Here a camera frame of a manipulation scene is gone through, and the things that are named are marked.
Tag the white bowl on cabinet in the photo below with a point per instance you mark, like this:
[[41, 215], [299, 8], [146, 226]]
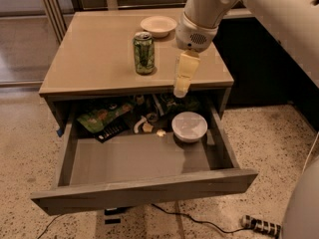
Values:
[[159, 26]]

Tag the white bowl in drawer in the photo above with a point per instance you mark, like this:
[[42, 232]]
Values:
[[189, 127]]

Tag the small tan food piece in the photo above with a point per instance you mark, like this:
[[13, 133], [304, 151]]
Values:
[[147, 127]]

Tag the grey cabinet with tan top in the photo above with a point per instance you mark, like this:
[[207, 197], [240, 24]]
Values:
[[96, 59]]

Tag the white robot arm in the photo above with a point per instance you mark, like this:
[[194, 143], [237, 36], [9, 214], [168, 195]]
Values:
[[301, 219]]

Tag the dark green chip bag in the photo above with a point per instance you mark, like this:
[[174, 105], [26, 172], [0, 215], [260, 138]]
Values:
[[168, 103]]

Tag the green soda can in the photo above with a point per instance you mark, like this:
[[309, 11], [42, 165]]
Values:
[[144, 52]]

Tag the black snack packet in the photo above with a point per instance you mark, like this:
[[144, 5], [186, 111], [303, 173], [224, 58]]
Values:
[[111, 130]]

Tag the open grey top drawer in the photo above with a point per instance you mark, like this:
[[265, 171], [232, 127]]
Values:
[[136, 169]]

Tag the small pale crumpled piece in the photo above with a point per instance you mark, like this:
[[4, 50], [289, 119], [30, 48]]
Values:
[[161, 132]]

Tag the blue tape piece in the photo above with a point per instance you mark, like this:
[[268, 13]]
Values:
[[59, 132]]

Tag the black power strip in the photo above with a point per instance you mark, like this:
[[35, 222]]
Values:
[[261, 226]]

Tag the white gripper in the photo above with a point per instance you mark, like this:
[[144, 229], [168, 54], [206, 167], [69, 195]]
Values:
[[191, 35]]

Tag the small white curved object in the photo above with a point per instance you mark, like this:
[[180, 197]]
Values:
[[139, 123]]

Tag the green snack bag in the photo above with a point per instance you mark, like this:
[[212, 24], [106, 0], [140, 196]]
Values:
[[97, 119]]

